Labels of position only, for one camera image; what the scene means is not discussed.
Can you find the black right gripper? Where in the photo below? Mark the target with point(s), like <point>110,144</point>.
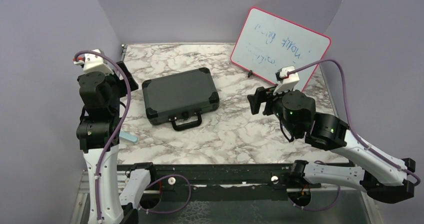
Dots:
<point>260,96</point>

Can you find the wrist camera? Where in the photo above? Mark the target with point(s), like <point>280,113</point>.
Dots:
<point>93,63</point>
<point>287,81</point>

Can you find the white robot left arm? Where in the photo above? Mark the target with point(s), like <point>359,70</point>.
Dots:
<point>98,132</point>

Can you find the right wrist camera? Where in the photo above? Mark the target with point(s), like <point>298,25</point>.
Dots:
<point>287,81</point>

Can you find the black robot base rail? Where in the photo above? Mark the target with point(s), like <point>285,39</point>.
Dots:
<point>218,182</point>

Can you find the light blue small container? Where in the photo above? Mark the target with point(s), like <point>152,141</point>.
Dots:
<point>128,137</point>

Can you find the pink framed whiteboard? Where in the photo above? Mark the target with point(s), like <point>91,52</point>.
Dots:
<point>267,43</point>

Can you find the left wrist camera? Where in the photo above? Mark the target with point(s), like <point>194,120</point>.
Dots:
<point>93,63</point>

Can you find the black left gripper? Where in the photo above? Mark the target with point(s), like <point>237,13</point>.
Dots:
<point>134,85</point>

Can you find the black poker set case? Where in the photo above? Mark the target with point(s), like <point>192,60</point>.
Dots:
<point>181,98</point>

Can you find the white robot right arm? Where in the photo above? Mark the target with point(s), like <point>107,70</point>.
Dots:
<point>382,177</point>

